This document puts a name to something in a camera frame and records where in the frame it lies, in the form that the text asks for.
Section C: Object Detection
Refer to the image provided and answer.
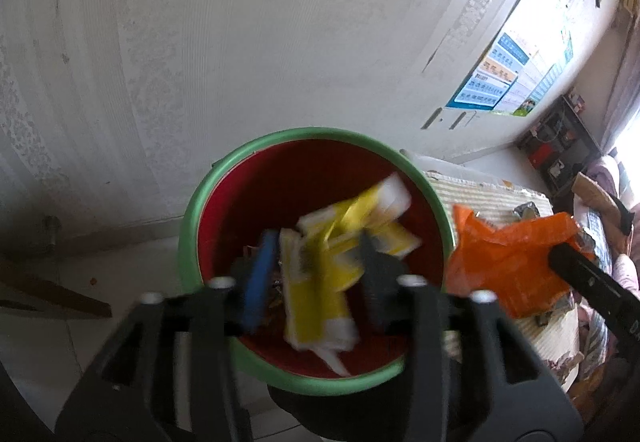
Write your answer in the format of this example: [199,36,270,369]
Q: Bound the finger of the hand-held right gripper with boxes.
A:
[606,194,636,237]
[547,242,640,353]

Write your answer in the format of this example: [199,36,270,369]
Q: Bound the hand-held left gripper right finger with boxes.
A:
[357,229,586,442]

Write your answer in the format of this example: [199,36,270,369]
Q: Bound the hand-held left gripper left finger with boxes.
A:
[55,228,281,442]

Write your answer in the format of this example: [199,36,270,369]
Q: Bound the yellow sachet strip wrapper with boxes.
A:
[279,172,420,377]

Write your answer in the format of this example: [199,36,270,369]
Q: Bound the orange plastic bag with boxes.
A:
[445,204,583,319]

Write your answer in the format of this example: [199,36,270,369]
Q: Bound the green rimmed red bin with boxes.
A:
[178,127,457,397]

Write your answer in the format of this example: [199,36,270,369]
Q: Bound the printed blanket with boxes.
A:
[570,157,640,403]

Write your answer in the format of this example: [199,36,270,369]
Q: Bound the silver foil wrapper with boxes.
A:
[511,202,542,223]

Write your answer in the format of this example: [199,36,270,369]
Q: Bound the dark storage shelf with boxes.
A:
[515,94,603,198]

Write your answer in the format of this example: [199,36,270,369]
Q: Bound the pink curtain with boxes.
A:
[600,12,640,158]

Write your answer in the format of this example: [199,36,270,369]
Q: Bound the woven striped mat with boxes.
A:
[420,169,583,373]

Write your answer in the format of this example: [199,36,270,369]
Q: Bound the brown wooden furniture piece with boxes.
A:
[0,254,113,320]

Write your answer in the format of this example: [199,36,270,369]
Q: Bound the wall poster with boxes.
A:
[444,0,576,119]

